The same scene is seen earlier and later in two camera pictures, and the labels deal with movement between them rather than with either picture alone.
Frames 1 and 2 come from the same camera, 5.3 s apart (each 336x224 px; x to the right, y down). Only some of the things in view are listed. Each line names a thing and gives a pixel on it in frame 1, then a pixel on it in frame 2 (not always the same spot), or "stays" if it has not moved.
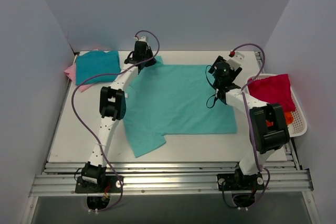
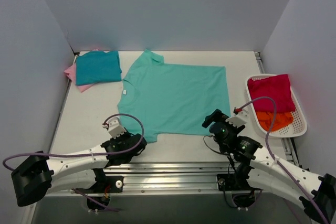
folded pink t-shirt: (71, 72) stays
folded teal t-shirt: (96, 62) stays
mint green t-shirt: (166, 98) stays
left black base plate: (110, 184) stays
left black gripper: (131, 60) -> (137, 142)
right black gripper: (217, 61) -> (212, 118)
